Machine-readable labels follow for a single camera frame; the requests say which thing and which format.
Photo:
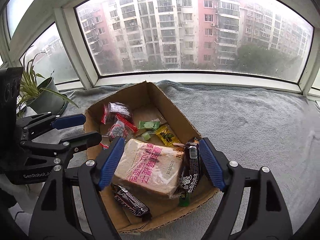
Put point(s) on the bright green snack packet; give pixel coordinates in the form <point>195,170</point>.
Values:
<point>184,201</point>

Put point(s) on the brown chocolate bar blue lettering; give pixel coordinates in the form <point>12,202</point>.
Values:
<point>132,202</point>

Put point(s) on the green white candy packet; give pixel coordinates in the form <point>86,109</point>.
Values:
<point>148,125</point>

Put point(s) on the sliced bread packet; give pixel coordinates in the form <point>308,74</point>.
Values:
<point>150,167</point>

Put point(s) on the cardboard box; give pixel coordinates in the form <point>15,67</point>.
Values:
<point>172,112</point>

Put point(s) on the clear red-edged snack packet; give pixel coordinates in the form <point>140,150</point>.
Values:
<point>118,110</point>
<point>104,144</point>
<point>118,130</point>

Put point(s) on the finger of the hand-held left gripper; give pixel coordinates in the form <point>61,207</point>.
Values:
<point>87,138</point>
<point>67,121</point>

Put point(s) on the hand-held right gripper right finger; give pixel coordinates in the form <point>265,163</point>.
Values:
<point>211,165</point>

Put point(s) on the apartment buildings outside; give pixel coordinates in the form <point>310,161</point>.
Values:
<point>175,30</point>

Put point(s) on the white window frame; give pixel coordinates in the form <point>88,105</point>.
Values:
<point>75,50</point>

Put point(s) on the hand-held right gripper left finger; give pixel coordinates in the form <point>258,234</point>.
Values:
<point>112,162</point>

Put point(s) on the dark brown chocolate bar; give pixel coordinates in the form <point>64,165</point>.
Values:
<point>192,165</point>

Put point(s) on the yellow snack packet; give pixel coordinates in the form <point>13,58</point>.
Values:
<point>166,136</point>

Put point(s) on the green pot saucer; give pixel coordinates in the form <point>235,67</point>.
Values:
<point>65,103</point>

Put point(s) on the light green candy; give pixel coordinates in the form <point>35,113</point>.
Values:
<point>146,136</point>

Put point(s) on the spider plant in green pot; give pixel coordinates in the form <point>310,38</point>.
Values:
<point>47,100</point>

